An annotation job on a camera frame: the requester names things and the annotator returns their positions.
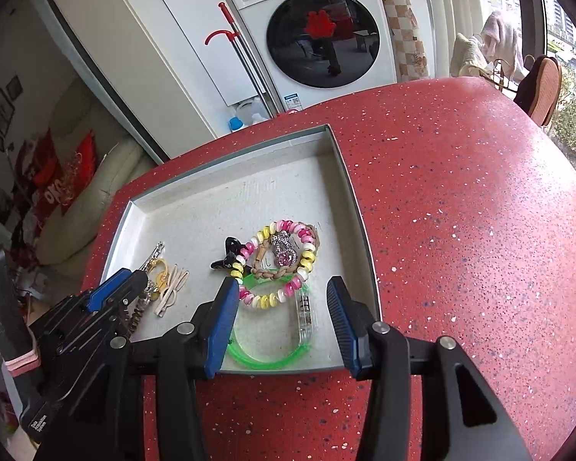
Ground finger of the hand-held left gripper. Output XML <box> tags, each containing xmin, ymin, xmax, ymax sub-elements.
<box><xmin>86</xmin><ymin>268</ymin><xmax>136</xmax><ymax>313</ymax></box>
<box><xmin>93</xmin><ymin>271</ymin><xmax>149</xmax><ymax>321</ymax></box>

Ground large picture frame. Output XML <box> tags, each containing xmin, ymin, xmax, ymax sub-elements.
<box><xmin>0</xmin><ymin>89</ymin><xmax>15</xmax><ymax>138</ymax></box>

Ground white washing machine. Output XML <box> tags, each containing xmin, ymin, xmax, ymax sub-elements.
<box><xmin>221</xmin><ymin>0</ymin><xmax>398</xmax><ymax>111</ymax></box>

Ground orange round chair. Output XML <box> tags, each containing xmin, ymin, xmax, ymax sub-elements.
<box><xmin>513</xmin><ymin>55</ymin><xmax>563</xmax><ymax>128</ymax></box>

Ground multicolour spiral hair tie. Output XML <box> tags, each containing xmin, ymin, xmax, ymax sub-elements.
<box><xmin>237</xmin><ymin>219</ymin><xmax>316</xmax><ymax>310</ymax></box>

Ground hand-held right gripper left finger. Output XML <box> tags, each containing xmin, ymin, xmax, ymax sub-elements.
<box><xmin>33</xmin><ymin>276</ymin><xmax>241</xmax><ymax>461</ymax></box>

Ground pink blanket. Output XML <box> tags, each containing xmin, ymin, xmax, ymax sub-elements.
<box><xmin>482</xmin><ymin>10</ymin><xmax>529</xmax><ymax>80</ymax></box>

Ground cream cushion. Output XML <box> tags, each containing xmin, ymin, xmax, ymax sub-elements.
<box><xmin>449</xmin><ymin>33</ymin><xmax>490</xmax><ymax>78</ymax></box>

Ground pink band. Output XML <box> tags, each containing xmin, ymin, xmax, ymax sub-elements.
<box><xmin>4</xmin><ymin>350</ymin><xmax>41</xmax><ymax>372</ymax></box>

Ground silver chain charm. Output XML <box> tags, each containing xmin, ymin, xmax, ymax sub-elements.
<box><xmin>141</xmin><ymin>241</ymin><xmax>166</xmax><ymax>270</ymax></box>

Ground white cabinet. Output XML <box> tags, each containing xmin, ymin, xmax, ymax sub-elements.
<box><xmin>38</xmin><ymin>0</ymin><xmax>274</xmax><ymax>164</ymax></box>

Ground red printed cushion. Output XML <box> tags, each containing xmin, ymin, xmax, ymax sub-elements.
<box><xmin>38</xmin><ymin>173</ymin><xmax>86</xmax><ymax>218</ymax></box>

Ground dark cloth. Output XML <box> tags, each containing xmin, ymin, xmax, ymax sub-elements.
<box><xmin>513</xmin><ymin>55</ymin><xmax>541</xmax><ymax>112</ymax></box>

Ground white curtain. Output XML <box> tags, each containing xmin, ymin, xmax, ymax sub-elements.
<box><xmin>420</xmin><ymin>0</ymin><xmax>495</xmax><ymax>78</ymax></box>

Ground black hair clip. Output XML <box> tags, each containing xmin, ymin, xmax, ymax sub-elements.
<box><xmin>210</xmin><ymin>237</ymin><xmax>245</xmax><ymax>272</ymax></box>

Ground silver pink rhinestone hair clip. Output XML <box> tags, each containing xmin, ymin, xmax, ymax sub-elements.
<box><xmin>268</xmin><ymin>231</ymin><xmax>298</xmax><ymax>270</ymax></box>

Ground brown spiral hair tie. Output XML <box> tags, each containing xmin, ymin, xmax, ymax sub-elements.
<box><xmin>124</xmin><ymin>293</ymin><xmax>154</xmax><ymax>334</ymax></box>

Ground beige braided bracelet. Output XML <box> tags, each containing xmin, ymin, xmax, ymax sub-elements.
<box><xmin>242</xmin><ymin>223</ymin><xmax>321</xmax><ymax>282</ymax></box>

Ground gold wire rack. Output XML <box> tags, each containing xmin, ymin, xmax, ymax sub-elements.
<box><xmin>480</xmin><ymin>58</ymin><xmax>517</xmax><ymax>92</ymax></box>

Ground beige bow hair clip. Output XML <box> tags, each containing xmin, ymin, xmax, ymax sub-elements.
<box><xmin>154</xmin><ymin>264</ymin><xmax>190</xmax><ymax>318</ymax></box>

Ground yellow beaded hair tie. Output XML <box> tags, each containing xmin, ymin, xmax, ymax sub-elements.
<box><xmin>146</xmin><ymin>257</ymin><xmax>171</xmax><ymax>294</ymax></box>

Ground cream sofa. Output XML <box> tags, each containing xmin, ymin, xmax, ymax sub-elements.
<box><xmin>36</xmin><ymin>77</ymin><xmax>157</xmax><ymax>267</ymax></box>

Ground red handled mop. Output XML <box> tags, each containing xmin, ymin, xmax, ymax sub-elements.
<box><xmin>204</xmin><ymin>1</ymin><xmax>281</xmax><ymax>118</ymax></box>

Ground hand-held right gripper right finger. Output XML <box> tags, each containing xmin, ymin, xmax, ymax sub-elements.
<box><xmin>326</xmin><ymin>276</ymin><xmax>533</xmax><ymax>461</ymax></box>

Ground grey shallow tray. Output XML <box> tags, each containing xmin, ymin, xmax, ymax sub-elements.
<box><xmin>98</xmin><ymin>124</ymin><xmax>382</xmax><ymax>375</ymax></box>

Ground green translucent bracelet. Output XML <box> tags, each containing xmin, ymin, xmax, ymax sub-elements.
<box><xmin>228</xmin><ymin>274</ymin><xmax>318</xmax><ymax>371</ymax></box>

